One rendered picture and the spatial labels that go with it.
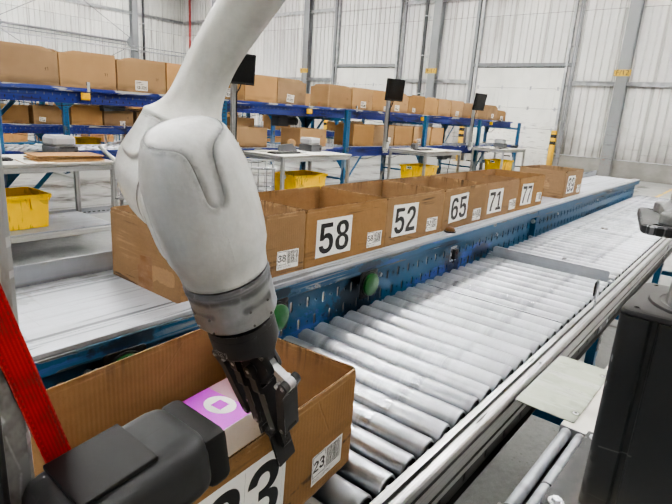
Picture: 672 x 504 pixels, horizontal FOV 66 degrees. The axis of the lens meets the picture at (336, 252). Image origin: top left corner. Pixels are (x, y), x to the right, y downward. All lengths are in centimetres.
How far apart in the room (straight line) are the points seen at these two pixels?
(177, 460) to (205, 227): 20
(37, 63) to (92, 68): 52
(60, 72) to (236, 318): 548
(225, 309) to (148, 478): 21
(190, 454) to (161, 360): 55
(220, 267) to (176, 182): 9
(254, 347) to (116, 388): 36
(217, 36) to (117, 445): 41
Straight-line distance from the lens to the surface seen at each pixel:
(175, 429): 38
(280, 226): 131
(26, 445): 38
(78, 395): 85
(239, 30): 59
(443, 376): 123
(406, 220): 180
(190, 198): 46
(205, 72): 61
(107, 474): 36
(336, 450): 86
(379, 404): 109
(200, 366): 98
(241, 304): 52
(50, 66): 589
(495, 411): 114
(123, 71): 622
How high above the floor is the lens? 130
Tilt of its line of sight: 15 degrees down
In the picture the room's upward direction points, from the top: 4 degrees clockwise
